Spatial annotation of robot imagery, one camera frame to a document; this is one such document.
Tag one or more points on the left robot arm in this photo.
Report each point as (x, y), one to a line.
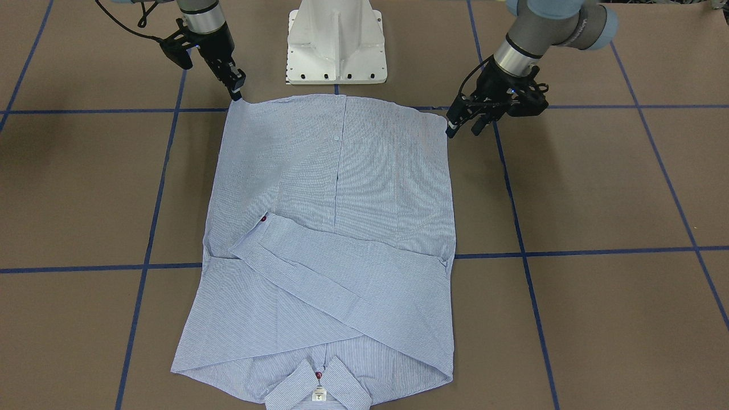
(539, 25)

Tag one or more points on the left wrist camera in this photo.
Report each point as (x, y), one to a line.
(529, 99)

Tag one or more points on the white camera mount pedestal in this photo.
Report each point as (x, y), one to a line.
(336, 43)

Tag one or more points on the light blue striped shirt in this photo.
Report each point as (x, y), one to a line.
(327, 255)

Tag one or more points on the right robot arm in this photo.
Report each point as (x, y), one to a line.
(202, 26)

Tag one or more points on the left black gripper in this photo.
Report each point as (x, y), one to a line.
(494, 83)

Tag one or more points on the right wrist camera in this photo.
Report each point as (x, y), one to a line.
(176, 46)

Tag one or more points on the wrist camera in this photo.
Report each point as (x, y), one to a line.
(176, 46)
(529, 99)

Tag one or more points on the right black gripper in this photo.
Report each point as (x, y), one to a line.
(217, 48)

